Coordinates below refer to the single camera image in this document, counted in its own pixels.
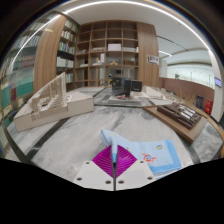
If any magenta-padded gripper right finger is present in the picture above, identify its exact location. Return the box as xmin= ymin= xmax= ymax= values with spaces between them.
xmin=114 ymin=145 xmax=157 ymax=192

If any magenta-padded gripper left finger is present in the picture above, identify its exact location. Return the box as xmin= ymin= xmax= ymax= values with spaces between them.
xmin=73 ymin=145 xmax=116 ymax=192

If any light blue printed towel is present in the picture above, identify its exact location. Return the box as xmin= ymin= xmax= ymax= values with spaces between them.
xmin=99 ymin=129 xmax=183 ymax=178

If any brown architectural model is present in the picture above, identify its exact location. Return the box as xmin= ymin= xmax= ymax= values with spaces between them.
xmin=157 ymin=101 xmax=203 ymax=130

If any white architectural model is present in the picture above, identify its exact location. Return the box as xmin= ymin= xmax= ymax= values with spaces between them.
xmin=13 ymin=72 xmax=95 ymax=133

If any small white building model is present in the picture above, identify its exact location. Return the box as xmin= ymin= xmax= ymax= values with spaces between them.
xmin=142 ymin=85 xmax=168 ymax=100

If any black building model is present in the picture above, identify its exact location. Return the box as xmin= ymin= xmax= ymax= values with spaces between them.
xmin=111 ymin=77 xmax=144 ymax=98

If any dark bin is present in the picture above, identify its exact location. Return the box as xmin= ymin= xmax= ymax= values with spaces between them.
xmin=195 ymin=95 xmax=205 ymax=110

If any red bin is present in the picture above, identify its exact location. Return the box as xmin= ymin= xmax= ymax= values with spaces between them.
xmin=204 ymin=98 xmax=214 ymax=116

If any wooden open shelf unit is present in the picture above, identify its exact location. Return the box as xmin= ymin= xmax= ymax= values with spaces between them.
xmin=74 ymin=20 xmax=140 ymax=89

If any bookshelf with green books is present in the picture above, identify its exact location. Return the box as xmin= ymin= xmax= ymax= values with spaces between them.
xmin=0 ymin=14 xmax=46 ymax=116

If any dark bookshelf with books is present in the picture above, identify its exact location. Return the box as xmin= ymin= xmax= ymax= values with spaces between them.
xmin=55 ymin=18 xmax=81 ymax=93

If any grey model base plate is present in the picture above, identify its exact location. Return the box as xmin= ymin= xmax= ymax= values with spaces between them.
xmin=94 ymin=87 xmax=149 ymax=108

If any wall poster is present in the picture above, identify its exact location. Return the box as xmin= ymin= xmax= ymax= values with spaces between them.
xmin=146 ymin=54 xmax=160 ymax=66

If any wall screen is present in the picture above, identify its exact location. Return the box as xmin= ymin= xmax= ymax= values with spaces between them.
xmin=214 ymin=76 xmax=223 ymax=89

